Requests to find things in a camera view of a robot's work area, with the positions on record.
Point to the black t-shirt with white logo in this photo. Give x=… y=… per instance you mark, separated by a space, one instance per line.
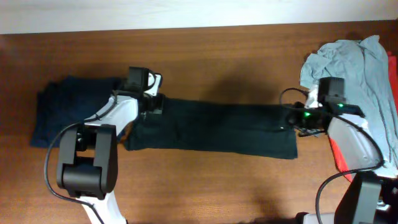
x=256 y=130

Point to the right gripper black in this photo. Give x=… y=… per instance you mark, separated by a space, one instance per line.
x=293 y=121

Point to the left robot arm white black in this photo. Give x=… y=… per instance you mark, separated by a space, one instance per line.
x=87 y=165

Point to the folded navy blue garment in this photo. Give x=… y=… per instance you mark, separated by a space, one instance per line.
x=68 y=101

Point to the red garment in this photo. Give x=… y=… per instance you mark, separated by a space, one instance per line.
x=340 y=161

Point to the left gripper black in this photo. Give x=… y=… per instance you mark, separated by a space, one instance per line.
x=159 y=101

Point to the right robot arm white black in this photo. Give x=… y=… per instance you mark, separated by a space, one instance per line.
x=372 y=194

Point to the grey t-shirt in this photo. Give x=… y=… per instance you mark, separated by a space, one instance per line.
x=364 y=66

